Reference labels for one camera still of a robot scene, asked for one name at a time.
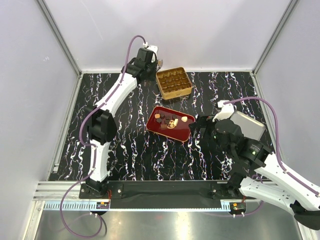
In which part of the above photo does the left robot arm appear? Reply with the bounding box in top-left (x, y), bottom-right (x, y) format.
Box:
top-left (79, 45), bottom-right (159, 198)

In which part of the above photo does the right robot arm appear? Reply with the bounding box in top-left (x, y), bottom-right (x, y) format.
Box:
top-left (189, 116), bottom-right (320, 231)

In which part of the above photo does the white heart chocolate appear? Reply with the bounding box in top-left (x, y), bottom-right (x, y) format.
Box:
top-left (181, 116), bottom-right (188, 123)

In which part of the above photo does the gold wrapped chocolate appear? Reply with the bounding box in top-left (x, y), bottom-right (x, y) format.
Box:
top-left (168, 120), bottom-right (175, 128)

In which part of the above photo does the gold chocolate tin box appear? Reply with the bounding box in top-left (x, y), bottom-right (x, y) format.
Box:
top-left (156, 67), bottom-right (193, 100)

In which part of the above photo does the red lacquer tray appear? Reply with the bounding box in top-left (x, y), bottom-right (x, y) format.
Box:
top-left (146, 106), bottom-right (196, 143)

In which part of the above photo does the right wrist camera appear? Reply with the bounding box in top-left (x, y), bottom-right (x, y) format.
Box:
top-left (212, 100), bottom-right (235, 122)

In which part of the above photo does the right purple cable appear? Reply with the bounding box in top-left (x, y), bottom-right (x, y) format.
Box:
top-left (224, 96), bottom-right (320, 197)

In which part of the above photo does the purple cable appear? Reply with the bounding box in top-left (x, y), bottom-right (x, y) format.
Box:
top-left (59, 34), bottom-right (148, 238)
top-left (224, 96), bottom-right (320, 197)

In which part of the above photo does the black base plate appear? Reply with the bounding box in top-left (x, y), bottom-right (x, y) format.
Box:
top-left (79, 180), bottom-right (243, 209)

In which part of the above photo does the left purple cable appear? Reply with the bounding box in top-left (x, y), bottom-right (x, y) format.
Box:
top-left (59, 34), bottom-right (148, 238)

